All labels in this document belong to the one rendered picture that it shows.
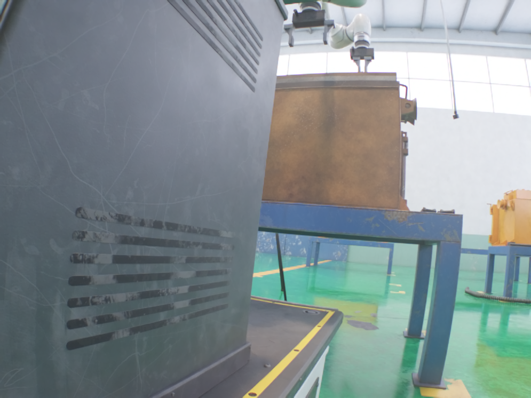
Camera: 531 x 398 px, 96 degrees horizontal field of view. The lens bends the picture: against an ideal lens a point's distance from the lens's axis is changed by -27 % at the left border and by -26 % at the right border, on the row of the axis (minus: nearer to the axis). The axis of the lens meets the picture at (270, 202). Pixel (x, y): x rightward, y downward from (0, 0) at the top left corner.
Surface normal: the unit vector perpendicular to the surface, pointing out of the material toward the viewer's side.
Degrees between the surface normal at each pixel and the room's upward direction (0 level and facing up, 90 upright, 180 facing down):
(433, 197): 90
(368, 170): 90
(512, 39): 90
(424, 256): 90
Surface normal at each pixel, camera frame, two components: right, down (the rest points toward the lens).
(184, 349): 0.93, 0.07
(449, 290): -0.35, -0.15
